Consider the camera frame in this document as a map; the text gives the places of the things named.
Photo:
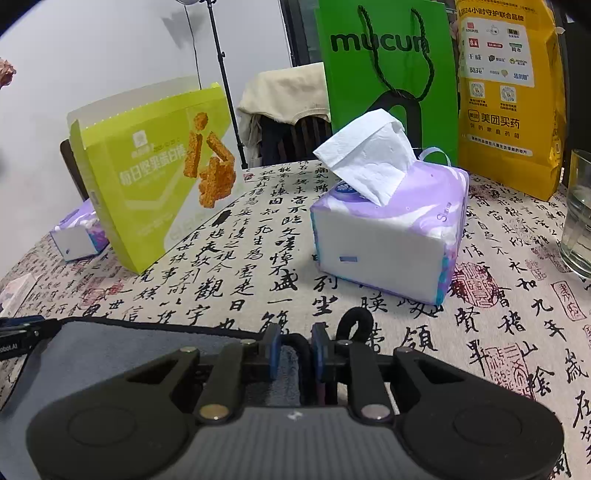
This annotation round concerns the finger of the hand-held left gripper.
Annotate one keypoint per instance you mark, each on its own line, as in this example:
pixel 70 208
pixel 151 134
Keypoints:
pixel 32 330

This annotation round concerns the small purple tissue pack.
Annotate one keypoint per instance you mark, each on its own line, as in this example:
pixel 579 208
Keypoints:
pixel 76 235

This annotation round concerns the white flat packet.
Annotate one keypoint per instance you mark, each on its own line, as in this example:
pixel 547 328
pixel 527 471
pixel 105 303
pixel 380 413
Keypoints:
pixel 21 293

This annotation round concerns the brown dried flower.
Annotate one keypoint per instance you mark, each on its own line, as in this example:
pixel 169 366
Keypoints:
pixel 6 73

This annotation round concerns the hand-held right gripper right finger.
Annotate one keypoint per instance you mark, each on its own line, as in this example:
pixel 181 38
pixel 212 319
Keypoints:
pixel 318 357

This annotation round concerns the purple white tissue pack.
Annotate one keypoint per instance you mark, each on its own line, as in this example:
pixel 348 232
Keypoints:
pixel 378 244

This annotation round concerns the clear drinking glass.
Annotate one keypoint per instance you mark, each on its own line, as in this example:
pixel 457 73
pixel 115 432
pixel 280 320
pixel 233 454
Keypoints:
pixel 577 217

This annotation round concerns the yellow paper bag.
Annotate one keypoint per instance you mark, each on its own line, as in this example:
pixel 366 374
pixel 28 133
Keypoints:
pixel 508 115

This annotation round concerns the grey towel with black trim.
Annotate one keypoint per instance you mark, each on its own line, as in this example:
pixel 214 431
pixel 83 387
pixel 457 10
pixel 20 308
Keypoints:
pixel 115 344

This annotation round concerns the beige cloth on chair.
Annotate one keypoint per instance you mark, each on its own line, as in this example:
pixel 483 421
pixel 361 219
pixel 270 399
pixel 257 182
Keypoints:
pixel 281 92

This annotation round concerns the black light stand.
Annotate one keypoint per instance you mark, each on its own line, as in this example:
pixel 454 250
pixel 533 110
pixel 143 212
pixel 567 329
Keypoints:
pixel 224 69

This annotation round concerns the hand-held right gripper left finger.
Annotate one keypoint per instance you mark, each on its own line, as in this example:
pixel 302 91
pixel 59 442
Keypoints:
pixel 273 357

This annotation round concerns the green snack carton box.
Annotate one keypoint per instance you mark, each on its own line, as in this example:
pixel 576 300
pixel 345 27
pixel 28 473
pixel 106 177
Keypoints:
pixel 138 184

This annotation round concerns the green paper bag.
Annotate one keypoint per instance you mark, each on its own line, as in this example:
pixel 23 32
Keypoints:
pixel 369 69

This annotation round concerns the calligraphy printed tablecloth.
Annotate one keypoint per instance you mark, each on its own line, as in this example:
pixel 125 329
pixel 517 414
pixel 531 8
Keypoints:
pixel 258 277

